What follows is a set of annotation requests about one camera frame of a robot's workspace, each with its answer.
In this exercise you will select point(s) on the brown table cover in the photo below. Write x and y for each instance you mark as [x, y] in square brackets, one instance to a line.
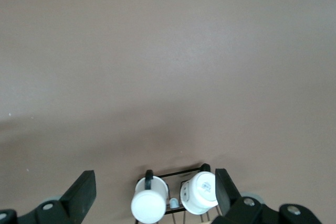
[168, 77]

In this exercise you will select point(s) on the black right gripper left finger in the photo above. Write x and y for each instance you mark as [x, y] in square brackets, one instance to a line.
[78, 200]

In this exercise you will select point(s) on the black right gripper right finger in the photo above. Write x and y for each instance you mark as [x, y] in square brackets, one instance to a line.
[225, 197]

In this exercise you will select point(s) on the white mug with plain base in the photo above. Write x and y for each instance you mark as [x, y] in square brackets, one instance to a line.
[147, 205]

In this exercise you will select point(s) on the white mug with printed base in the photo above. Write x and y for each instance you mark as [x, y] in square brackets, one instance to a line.
[200, 192]

